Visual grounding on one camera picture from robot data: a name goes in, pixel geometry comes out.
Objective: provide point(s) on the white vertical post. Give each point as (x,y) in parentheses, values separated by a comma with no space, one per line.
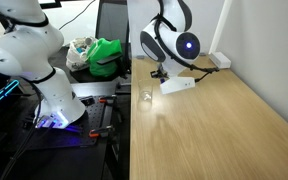
(220,26)

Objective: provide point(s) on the white partition panel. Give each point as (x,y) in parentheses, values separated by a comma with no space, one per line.
(207,23)

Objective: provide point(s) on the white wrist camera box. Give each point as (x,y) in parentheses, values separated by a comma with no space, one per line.
(177,85)

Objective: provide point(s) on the cyan light strip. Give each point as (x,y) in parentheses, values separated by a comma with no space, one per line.
(0,95)

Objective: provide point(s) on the green plastic bag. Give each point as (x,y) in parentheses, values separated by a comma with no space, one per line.
(104,55)

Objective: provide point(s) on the black office chair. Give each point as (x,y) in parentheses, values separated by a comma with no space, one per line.
(112,20)

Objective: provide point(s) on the orange black clamp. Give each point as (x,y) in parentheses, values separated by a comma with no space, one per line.
(108,99)
(100,131)

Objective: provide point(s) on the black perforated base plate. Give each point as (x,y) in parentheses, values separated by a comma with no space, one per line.
(94,116)

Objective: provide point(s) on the grey partition bracket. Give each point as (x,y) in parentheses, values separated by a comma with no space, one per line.
(203,54)

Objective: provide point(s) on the white plastic bag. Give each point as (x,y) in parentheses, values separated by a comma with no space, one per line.
(75,55)

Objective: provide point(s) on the white adapter box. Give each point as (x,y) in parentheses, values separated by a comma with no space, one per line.
(220,60)

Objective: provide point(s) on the clear glass cup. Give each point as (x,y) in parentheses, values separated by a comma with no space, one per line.
(145,96)

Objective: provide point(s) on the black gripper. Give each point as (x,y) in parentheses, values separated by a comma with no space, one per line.
(161,71)

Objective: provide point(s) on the blue grey marker pen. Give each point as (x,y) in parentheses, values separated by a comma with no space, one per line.
(163,80)

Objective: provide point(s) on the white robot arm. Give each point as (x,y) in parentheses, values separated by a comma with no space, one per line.
(17,53)

